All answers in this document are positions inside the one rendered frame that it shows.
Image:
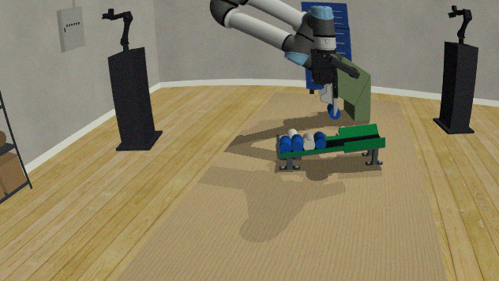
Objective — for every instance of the blue plastic bar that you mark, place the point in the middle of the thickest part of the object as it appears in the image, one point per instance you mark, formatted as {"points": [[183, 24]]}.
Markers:
{"points": [[330, 111], [319, 140], [285, 144], [296, 143]]}

